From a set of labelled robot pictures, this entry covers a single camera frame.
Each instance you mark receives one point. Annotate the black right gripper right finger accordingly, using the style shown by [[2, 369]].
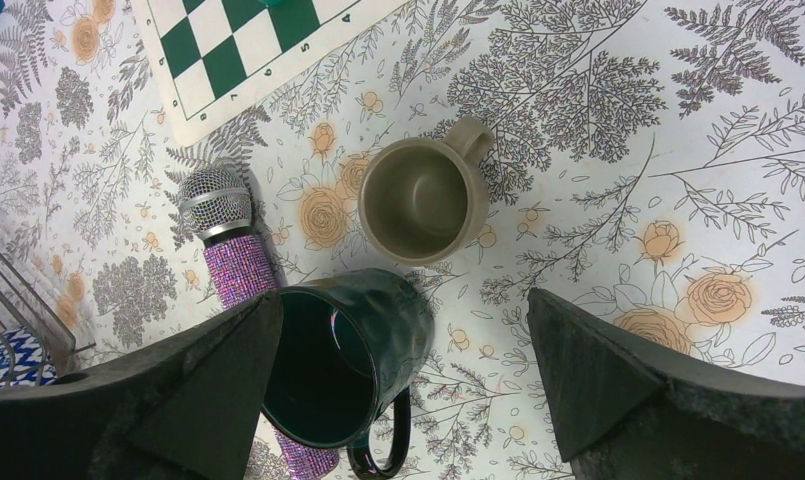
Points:
[[623, 407]]

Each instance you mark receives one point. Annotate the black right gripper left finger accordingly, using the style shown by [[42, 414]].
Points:
[[186, 407]]

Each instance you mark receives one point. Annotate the dark green mug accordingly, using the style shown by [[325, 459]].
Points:
[[350, 348]]

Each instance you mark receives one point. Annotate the cream ceramic cup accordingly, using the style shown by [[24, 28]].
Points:
[[421, 200]]

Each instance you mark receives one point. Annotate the blue white patterned bowl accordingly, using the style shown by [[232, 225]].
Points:
[[23, 360]]

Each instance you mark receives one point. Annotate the purple glitter microphone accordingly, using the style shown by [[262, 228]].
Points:
[[218, 206]]

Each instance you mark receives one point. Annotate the floral tablecloth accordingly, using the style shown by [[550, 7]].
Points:
[[648, 165]]

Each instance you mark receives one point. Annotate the green white chessboard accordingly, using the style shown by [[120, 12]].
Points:
[[212, 60]]

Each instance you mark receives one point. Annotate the black wire dish rack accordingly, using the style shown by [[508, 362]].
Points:
[[22, 305]]

